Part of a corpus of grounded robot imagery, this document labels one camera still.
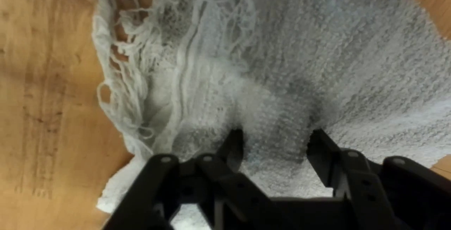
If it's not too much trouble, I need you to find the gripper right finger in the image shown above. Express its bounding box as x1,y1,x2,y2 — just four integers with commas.
307,129,451,230

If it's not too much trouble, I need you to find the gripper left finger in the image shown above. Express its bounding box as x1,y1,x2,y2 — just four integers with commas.
102,128,282,230

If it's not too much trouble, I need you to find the white frayed towel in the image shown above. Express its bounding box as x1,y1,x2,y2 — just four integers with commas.
91,0,451,230

